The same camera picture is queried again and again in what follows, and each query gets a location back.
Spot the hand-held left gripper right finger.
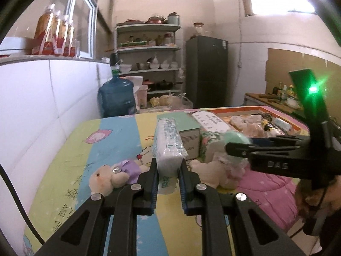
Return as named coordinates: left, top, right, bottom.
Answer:
left=178, top=161, right=305, bottom=256

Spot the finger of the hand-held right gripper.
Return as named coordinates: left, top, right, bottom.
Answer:
left=250, top=135, right=311, bottom=147
left=225, top=142, right=304, bottom=166

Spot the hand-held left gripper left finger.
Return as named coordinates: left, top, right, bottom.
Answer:
left=35, top=158, right=159, bottom=256

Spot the green makeup sponge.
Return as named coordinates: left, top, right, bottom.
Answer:
left=221, top=131, right=252, bottom=166

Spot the orange cardboard box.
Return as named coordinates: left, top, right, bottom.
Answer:
left=206, top=105, right=312, bottom=139

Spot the long white tissue pack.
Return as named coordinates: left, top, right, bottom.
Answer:
left=152, top=117, right=189, bottom=195

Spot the person's right hand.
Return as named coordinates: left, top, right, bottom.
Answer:
left=294, top=175, right=341, bottom=219

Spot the black and yellow small item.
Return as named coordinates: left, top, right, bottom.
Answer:
left=262, top=121, right=278, bottom=137

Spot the beige puff in clear bag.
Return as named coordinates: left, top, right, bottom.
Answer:
left=248, top=115, right=267, bottom=137

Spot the beige teddy bear pink dress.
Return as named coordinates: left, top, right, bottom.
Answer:
left=190, top=152, right=246, bottom=190

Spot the floral tissue pack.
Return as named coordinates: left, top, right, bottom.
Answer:
left=192, top=111, right=236, bottom=163

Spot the group of condiment bottles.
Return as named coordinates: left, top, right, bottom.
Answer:
left=277, top=81, right=302, bottom=108

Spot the beige teddy bear purple dress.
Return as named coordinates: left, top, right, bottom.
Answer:
left=89, top=159, right=148, bottom=196

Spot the wooden kitchen counter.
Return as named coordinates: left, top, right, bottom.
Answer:
left=244, top=93, right=307, bottom=112

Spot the mint green box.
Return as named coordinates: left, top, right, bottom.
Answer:
left=174, top=111, right=201, bottom=160

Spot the cardboard sheet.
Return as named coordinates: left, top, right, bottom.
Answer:
left=265, top=48, right=341, bottom=104

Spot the clear plastic bag of food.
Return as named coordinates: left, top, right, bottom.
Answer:
left=150, top=92, right=194, bottom=110

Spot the dark grey fridge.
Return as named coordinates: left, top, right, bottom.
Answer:
left=186, top=36, right=229, bottom=109

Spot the cartoon printed bed sheet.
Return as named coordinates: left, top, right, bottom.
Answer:
left=23, top=107, right=315, bottom=256

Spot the pink container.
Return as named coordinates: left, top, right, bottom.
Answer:
left=139, top=85, right=149, bottom=108

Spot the black pot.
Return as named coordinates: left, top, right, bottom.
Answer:
left=156, top=81, right=176, bottom=91

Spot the blue water jug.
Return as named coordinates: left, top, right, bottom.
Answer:
left=97, top=53, right=136, bottom=118

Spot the white paper bag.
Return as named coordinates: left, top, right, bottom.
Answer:
left=125, top=76, right=144, bottom=107

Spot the glass jar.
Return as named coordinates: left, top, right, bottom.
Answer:
left=193, top=23, right=205, bottom=38

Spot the grey shelf rack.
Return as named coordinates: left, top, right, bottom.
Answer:
left=114, top=23, right=184, bottom=110

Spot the red cooking pot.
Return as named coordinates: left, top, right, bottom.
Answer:
left=145, top=16, right=167, bottom=24

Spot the black cable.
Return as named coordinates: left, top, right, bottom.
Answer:
left=0, top=164, right=46, bottom=246

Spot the sliding window frame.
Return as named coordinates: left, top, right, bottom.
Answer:
left=62, top=0, right=112, bottom=60

